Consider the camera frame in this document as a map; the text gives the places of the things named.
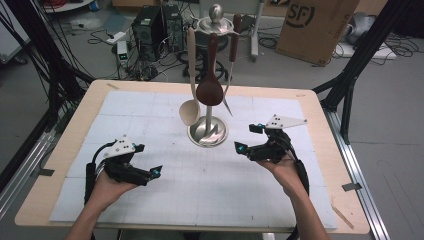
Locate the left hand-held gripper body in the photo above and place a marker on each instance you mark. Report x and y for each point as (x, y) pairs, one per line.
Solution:
(125, 171)

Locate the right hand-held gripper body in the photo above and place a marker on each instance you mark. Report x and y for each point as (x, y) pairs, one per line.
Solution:
(271, 151)

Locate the metal utensil stand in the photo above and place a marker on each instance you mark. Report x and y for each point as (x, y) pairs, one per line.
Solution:
(209, 126)

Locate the dark wooden spoon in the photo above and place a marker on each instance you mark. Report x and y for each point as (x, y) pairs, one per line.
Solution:
(210, 91)

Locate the beige ladle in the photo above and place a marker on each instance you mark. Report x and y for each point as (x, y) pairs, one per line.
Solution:
(190, 113)

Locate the person's left hand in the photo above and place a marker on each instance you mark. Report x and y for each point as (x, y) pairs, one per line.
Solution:
(106, 193)

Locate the person's right hand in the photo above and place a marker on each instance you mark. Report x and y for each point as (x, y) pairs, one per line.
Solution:
(288, 176)

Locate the white grid mat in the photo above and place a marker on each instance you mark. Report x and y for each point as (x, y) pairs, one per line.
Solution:
(200, 193)

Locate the grey tape piece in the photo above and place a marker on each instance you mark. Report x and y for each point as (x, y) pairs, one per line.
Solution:
(351, 187)
(43, 172)

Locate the small device with green display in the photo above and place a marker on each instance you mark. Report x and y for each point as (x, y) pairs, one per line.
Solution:
(122, 53)

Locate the thin wooden stick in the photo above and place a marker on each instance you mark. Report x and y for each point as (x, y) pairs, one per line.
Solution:
(343, 217)

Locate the black rolling stool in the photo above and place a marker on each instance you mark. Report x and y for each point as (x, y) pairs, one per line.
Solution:
(201, 43)

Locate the cardboard box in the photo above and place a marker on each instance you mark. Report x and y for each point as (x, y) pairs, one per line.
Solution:
(313, 33)

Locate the white power strip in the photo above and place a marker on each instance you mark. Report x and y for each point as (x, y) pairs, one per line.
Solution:
(116, 37)

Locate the large black computer tower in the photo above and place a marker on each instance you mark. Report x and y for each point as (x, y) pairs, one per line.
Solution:
(148, 33)

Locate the slim black computer tower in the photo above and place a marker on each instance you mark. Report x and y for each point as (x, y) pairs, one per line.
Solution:
(173, 30)

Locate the grey white machine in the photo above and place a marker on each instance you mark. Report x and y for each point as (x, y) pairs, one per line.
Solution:
(361, 26)

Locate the aluminium rail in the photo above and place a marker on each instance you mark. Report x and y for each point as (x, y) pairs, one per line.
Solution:
(353, 160)
(23, 170)

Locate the white stand post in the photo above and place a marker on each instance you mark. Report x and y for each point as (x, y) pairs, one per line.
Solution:
(256, 36)

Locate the black metal frame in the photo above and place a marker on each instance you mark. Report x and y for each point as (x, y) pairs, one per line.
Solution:
(353, 66)

